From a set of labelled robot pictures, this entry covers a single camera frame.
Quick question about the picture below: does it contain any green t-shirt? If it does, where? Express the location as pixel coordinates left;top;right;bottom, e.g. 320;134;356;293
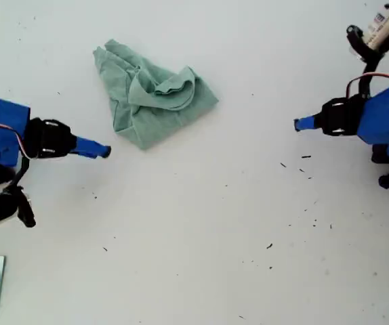
92;39;220;152

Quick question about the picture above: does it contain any black camera stalk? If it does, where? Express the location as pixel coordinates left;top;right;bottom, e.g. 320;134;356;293
360;50;384;99
6;157;31;194

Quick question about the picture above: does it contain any red white servo wire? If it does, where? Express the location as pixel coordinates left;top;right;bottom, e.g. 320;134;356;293
345;72;389;118
0;91;29;160

